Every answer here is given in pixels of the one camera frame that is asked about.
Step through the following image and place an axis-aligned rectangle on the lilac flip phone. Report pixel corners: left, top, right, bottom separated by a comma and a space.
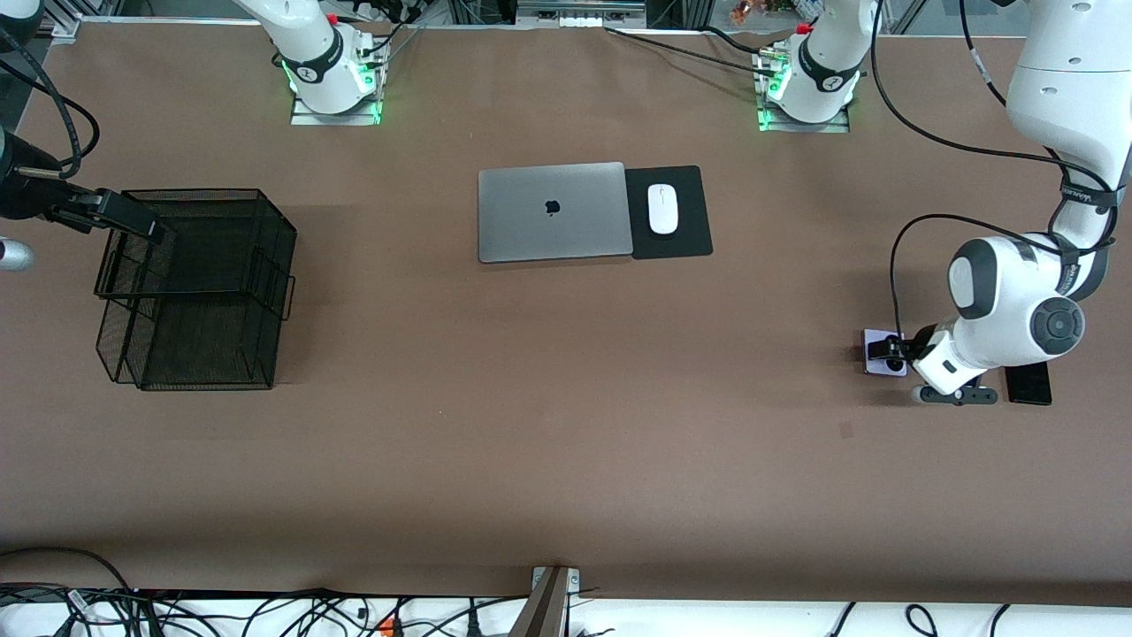
861, 328, 908, 378

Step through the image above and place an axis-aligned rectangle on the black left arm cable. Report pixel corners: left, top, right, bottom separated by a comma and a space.
870, 0, 1117, 346

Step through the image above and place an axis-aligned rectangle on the black looped floor cable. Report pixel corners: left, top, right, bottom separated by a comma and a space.
0, 547, 134, 592

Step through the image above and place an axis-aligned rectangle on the grey closed laptop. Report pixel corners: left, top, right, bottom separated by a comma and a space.
478, 162, 634, 265

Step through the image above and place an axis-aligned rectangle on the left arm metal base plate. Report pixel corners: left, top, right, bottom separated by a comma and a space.
758, 102, 852, 134

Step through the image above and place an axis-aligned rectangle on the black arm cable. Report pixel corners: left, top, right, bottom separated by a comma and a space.
0, 27, 102, 178
870, 0, 1117, 346

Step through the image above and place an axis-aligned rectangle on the grey metal camera post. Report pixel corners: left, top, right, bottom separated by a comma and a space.
509, 566, 582, 637

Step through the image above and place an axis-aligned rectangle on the black cable tangle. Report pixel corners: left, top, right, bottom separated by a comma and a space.
0, 584, 532, 637

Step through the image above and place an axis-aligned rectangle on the white computer mouse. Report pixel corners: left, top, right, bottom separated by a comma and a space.
647, 183, 679, 235

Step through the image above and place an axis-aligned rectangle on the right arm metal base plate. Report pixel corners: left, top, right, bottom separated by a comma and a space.
290, 93, 383, 127

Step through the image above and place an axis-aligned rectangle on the black table cable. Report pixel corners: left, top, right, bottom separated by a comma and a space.
604, 25, 784, 81

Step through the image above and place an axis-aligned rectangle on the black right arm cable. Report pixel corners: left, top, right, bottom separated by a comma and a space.
0, 27, 102, 178

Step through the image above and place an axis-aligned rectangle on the black slab smartphone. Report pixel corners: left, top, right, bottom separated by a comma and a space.
1006, 361, 1053, 406

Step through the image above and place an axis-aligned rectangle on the black mouse pad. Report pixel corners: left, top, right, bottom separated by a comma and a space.
624, 165, 714, 261

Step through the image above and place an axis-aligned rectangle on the black wire mesh tray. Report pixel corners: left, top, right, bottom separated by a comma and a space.
94, 188, 297, 392

